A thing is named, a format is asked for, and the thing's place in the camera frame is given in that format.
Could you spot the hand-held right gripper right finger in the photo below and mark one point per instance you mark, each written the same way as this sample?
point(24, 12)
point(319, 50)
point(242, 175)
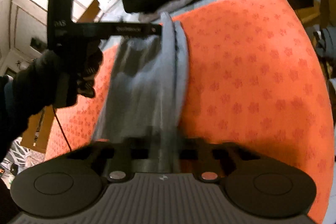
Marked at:
point(207, 158)

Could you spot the orange flower-embossed mat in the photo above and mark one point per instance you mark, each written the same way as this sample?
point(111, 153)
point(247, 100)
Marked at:
point(249, 69)

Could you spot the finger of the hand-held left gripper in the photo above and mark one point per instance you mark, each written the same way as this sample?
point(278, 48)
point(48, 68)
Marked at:
point(155, 29)

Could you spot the black wall TV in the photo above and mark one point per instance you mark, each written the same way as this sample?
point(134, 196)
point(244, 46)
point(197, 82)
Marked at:
point(36, 43)

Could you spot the person's left hand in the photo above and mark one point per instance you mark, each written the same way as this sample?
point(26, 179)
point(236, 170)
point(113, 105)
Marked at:
point(39, 82)

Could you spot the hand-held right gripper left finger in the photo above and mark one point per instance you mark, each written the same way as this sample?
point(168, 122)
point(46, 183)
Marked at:
point(120, 153)

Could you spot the person's left forearm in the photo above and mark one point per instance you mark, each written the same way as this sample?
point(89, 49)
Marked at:
point(13, 121)

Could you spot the grey sweatpants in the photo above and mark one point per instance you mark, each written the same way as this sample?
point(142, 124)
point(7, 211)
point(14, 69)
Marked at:
point(147, 77)

